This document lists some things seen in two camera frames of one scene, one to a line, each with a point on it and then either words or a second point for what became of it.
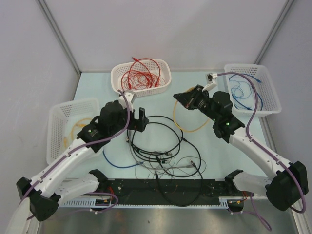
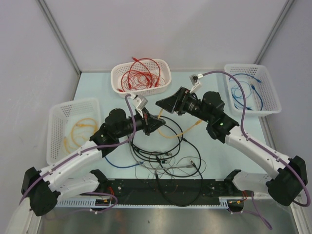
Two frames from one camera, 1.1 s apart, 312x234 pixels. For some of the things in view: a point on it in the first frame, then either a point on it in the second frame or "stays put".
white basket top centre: x=143 y=78 stays put
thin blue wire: x=242 y=90 stays put
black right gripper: x=188 y=99 to x=176 y=103
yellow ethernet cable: x=185 y=130 to x=183 y=132
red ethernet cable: x=143 y=64 stays put
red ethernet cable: x=135 y=70 stays put
